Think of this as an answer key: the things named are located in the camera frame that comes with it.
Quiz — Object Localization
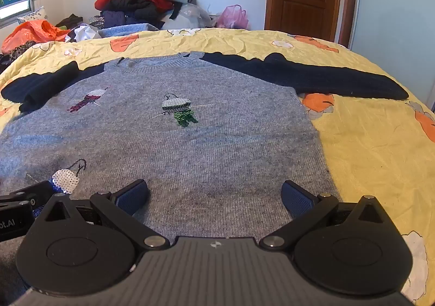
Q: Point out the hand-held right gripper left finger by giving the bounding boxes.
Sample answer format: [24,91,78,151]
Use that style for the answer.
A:
[37,180,170,252]

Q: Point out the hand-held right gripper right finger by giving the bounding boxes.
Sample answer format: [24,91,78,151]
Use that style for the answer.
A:
[260,180,397,252]

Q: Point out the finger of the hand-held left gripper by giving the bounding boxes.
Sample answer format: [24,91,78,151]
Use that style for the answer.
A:
[0,181,55,216]

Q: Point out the grey sweater with navy sleeves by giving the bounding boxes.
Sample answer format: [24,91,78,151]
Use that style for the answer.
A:
[0,51,410,242]

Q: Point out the yellow carrot print quilt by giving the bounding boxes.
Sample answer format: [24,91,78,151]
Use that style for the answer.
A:
[0,28,435,306]

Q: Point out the dark patterned cloth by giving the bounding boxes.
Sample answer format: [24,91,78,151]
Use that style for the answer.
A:
[0,41,36,65]

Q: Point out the orange plastic bag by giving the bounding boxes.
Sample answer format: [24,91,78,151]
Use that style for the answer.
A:
[2,20,70,53]

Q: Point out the light blue knit garment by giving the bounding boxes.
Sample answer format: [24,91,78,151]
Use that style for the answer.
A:
[98,23,160,38]

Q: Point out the white crumpled plastic wrap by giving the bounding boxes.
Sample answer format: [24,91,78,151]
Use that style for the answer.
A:
[70,24,102,43]

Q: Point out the dark brown cloth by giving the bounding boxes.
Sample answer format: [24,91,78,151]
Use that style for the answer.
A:
[56,14,84,29]

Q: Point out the floral white pillow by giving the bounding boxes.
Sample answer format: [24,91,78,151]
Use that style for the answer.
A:
[17,7,46,25]

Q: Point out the window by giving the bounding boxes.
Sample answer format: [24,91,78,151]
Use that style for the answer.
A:
[0,0,35,21]

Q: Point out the clear plastic bag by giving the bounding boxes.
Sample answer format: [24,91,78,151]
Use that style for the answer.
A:
[162,3,215,30]

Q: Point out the pink plastic bag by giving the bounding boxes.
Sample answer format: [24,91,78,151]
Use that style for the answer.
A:
[216,4,249,29]

